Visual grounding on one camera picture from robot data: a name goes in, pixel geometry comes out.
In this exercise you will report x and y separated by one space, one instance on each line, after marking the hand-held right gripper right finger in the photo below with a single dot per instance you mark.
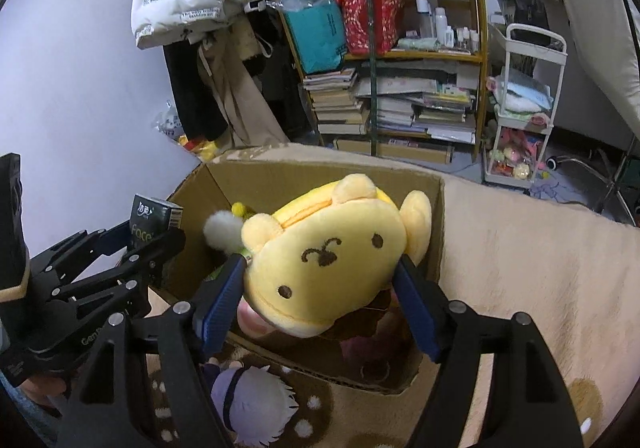
417 313

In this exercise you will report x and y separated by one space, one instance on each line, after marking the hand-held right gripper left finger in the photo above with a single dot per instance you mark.
220 308

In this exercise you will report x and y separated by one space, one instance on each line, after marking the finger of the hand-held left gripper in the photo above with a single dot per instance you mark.
75 248
150 255

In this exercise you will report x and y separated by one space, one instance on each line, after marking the pink pig cube plush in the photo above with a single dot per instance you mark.
252 320

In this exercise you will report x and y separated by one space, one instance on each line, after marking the black tissue packet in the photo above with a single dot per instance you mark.
150 218

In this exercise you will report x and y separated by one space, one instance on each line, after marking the pink fuzzy bear plush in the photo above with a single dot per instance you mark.
357 348

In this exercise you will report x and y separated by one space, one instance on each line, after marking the yellow bear plush toy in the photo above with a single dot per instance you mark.
330 258

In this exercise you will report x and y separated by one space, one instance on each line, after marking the cardboard box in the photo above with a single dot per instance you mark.
280 183

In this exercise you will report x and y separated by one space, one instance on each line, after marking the person's left hand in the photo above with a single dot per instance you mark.
47 388

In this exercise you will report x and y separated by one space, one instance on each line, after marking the blue denim cloth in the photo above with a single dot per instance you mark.
25 420

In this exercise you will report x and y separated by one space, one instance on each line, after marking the white-haired doll plush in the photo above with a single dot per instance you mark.
250 393

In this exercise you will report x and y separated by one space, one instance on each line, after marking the plastic bag of toys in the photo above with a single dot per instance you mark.
170 122

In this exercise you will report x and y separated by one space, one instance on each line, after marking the flat brown carton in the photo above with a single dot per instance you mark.
390 150

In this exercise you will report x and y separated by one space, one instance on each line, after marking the black hanging trousers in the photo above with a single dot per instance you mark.
190 92

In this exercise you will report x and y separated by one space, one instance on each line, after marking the beige hanging trousers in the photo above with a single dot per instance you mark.
235 92

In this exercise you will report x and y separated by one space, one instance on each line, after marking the dark hanging coat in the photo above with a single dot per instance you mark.
280 92

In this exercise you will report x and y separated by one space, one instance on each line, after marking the pile of books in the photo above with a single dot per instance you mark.
340 102

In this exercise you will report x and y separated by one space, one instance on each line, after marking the dark green pole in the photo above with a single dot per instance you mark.
371 77

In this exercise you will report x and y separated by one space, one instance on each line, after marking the white trolley cart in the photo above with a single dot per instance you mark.
525 92

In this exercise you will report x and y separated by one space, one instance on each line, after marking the wooden shelf unit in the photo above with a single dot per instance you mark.
415 56

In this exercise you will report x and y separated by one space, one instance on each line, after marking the pale green cloth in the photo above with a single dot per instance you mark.
417 44

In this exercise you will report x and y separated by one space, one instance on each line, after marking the teal shopping bag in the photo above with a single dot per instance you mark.
315 32

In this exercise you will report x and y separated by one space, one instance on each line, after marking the group of cosmetic bottles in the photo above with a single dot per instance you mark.
442 27

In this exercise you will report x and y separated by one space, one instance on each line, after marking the red gift bag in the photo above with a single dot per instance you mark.
370 22

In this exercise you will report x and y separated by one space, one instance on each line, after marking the white padded swivel chair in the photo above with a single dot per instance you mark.
610 77

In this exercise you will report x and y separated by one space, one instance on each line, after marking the black bag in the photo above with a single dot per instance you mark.
525 12

